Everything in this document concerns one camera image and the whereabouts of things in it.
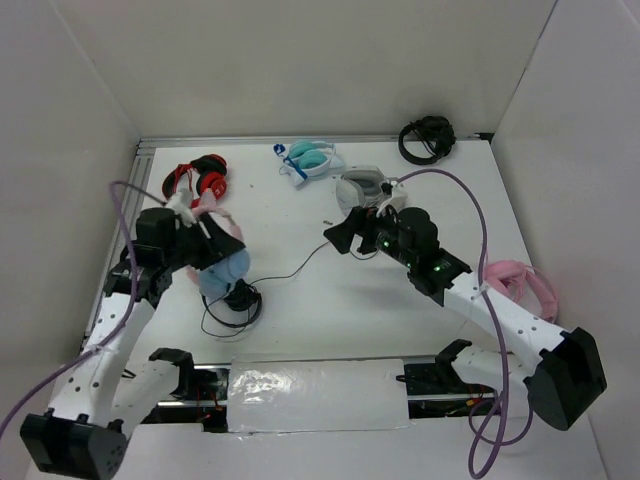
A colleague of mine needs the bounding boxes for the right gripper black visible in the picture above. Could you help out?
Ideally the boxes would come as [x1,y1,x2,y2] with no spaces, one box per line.
[323,202,416,268]

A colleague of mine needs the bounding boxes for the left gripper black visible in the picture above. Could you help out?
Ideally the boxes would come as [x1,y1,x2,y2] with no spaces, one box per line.
[163,210,246,271]

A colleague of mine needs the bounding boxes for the blue pink cat-ear headphones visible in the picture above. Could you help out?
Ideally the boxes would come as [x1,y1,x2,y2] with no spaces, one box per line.
[186,189,250,301]

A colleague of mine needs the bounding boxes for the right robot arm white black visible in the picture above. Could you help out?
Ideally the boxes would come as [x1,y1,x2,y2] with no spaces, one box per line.
[323,207,607,431]

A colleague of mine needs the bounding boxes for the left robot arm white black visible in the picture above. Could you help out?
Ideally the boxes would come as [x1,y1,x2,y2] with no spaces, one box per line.
[20,207,246,479]

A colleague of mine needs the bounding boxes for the grey white headphones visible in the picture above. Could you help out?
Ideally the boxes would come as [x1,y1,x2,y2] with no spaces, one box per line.
[335,166,400,216]

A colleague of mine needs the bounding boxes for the small black on-ear headphones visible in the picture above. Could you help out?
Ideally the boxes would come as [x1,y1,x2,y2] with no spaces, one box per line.
[199,239,361,341]

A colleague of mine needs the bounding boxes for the red black headphones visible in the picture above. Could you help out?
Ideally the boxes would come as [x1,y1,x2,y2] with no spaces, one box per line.
[161,154,228,207]

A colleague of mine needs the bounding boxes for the teal white headphones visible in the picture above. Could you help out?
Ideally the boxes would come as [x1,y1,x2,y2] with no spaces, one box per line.
[272,140,346,188]

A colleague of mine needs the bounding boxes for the black headphones far corner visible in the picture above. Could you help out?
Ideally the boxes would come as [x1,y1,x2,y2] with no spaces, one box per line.
[397,115,457,166]

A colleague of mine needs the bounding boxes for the white taped cover plate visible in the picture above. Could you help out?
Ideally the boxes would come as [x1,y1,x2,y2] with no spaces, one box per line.
[227,359,410,434]

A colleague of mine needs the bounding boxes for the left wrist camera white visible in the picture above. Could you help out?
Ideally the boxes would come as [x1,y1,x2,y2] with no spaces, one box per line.
[166,189,216,239]

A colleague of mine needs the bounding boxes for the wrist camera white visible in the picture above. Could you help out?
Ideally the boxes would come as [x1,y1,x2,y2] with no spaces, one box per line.
[376,180,408,217]
[166,189,216,239]

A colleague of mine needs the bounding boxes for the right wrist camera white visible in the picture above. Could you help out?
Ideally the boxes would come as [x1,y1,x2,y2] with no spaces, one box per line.
[376,180,408,217]

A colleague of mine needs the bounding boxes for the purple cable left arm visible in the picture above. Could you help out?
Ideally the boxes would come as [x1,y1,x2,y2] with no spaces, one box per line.
[0,180,169,441]

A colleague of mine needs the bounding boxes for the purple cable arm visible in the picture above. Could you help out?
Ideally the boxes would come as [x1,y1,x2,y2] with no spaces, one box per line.
[0,180,169,441]
[387,168,534,477]

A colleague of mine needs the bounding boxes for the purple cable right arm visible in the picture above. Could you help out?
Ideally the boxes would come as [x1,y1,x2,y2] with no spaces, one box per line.
[387,168,534,477]

